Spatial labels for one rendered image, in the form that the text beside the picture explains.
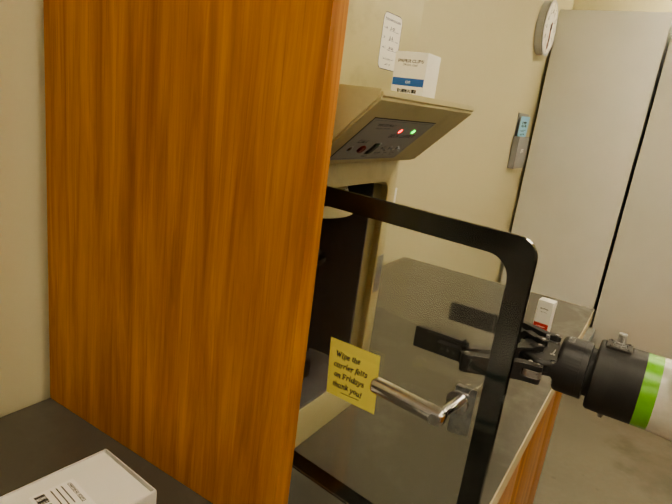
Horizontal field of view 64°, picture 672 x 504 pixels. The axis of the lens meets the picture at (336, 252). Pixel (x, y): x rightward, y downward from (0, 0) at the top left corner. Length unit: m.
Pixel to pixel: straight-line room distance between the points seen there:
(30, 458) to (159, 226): 0.40
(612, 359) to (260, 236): 0.45
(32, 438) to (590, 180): 3.29
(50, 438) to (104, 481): 0.19
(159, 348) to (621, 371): 0.60
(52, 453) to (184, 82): 0.58
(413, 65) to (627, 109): 2.93
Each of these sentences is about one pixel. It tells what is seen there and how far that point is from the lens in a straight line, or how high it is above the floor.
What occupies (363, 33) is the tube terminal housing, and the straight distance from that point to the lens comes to 0.81.
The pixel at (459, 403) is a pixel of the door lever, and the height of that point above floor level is 1.20.
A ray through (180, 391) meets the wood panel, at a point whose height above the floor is 1.08.
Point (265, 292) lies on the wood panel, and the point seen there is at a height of 1.27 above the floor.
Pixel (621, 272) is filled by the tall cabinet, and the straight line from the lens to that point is 3.75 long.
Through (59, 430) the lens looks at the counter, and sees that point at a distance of 1.00.
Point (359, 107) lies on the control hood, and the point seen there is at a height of 1.49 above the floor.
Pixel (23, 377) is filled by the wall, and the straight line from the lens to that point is 1.08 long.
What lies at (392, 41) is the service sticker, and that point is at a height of 1.59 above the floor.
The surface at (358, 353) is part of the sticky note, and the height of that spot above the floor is 1.20.
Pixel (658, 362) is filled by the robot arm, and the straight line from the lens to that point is 0.76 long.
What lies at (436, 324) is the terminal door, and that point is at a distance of 0.60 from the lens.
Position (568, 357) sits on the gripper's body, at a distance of 0.75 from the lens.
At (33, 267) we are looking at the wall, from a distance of 1.01.
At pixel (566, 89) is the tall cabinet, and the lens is 3.73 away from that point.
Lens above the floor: 1.49
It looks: 15 degrees down
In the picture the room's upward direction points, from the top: 7 degrees clockwise
